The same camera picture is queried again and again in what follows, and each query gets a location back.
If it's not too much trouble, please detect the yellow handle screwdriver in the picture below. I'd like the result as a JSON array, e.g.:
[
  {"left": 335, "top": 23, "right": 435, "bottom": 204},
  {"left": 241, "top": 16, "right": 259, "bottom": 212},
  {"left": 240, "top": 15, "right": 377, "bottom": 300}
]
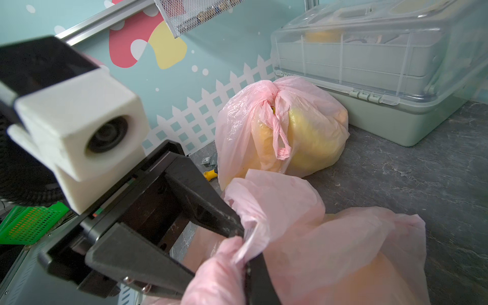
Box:
[{"left": 201, "top": 153, "right": 218, "bottom": 182}]

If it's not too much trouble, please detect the clear plastic storage box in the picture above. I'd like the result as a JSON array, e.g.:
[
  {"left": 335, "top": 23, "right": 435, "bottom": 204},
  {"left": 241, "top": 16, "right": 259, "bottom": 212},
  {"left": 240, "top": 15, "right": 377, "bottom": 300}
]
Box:
[{"left": 271, "top": 1, "right": 487, "bottom": 147}]

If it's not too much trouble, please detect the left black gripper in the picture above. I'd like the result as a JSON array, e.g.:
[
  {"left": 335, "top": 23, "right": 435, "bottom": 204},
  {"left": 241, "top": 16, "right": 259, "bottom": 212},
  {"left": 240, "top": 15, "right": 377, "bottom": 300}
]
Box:
[{"left": 38, "top": 141, "right": 244, "bottom": 299}]

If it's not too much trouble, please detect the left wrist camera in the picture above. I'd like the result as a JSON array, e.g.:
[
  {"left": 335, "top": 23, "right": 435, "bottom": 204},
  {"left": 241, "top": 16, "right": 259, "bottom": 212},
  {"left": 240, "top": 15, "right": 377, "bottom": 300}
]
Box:
[{"left": 1, "top": 36, "right": 149, "bottom": 214}]

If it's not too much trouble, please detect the pink plastic bags pile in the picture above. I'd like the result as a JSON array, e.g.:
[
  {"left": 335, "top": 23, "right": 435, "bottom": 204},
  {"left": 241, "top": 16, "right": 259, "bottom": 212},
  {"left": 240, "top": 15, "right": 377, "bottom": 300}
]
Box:
[{"left": 181, "top": 170, "right": 430, "bottom": 304}]

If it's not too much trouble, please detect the green plastic basket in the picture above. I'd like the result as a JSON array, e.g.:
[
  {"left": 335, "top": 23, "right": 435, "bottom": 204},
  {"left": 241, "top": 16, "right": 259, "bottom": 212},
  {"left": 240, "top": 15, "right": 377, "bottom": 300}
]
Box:
[{"left": 1, "top": 202, "right": 70, "bottom": 245}]

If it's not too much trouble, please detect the white wire mesh basket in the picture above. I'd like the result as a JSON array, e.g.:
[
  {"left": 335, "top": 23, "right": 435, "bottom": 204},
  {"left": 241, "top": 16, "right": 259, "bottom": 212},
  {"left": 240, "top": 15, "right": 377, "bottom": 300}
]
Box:
[{"left": 155, "top": 0, "right": 242, "bottom": 38}]

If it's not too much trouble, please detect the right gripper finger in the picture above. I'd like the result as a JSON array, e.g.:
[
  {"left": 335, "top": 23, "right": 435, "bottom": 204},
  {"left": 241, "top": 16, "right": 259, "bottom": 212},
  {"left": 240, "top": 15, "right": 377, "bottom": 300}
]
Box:
[{"left": 244, "top": 254, "right": 281, "bottom": 305}]

